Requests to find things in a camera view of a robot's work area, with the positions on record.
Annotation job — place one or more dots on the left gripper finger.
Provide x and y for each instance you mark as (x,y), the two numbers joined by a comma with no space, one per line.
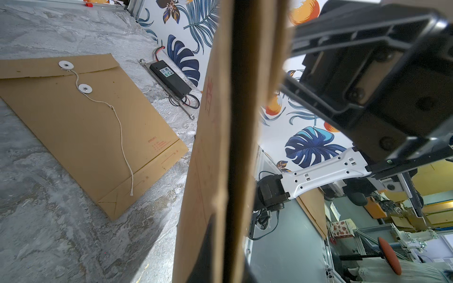
(210,264)

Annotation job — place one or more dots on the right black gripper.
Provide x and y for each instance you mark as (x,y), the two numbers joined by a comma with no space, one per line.
(381,73)

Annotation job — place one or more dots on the black power adapter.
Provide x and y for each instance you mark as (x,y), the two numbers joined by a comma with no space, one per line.
(170,79)

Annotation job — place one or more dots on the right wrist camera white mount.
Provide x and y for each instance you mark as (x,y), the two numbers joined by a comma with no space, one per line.
(275,189)

